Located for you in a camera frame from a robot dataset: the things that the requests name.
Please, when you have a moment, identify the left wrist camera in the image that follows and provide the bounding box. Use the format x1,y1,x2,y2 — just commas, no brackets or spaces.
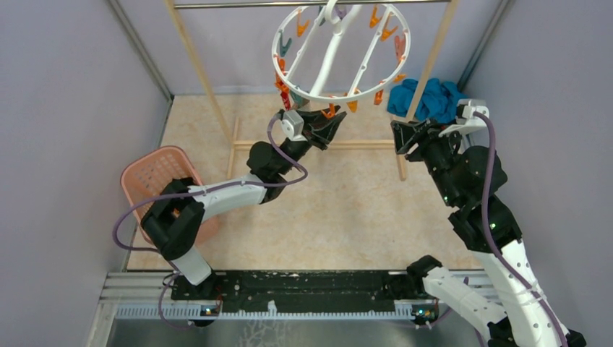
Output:
280,109,306,142

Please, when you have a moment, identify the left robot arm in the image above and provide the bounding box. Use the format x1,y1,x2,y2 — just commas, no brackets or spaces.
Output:
140,106,347,299

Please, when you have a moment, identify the blue crumpled cloth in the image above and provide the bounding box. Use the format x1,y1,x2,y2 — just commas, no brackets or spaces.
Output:
387,78,468,124

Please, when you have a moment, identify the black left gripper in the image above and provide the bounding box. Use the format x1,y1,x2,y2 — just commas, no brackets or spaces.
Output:
277,105,347,176

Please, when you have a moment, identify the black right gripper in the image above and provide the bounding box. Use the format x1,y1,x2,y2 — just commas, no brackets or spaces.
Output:
391,116,463,205

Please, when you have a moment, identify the red snowflake sock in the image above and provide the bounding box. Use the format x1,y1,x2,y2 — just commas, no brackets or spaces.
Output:
280,86,292,110

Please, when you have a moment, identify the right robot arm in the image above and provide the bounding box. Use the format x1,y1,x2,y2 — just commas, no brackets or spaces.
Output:
391,120,586,346

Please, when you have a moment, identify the white round clip hanger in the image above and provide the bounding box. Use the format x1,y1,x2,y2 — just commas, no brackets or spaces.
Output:
270,1,411,112

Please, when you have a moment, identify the wooden rack frame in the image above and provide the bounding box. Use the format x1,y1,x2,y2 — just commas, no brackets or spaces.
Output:
163,0,460,183

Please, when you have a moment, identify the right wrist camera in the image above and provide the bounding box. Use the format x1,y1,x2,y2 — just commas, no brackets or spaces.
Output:
439,98,489,137

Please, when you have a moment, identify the pink plastic laundry basket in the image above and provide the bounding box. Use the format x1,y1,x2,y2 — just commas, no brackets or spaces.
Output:
120,145,220,246

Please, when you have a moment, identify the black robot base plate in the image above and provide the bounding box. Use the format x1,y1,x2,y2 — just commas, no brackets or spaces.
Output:
171,270,433,314

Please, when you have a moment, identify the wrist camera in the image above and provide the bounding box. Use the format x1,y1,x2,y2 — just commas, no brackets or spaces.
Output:
280,109,306,142
439,98,489,137

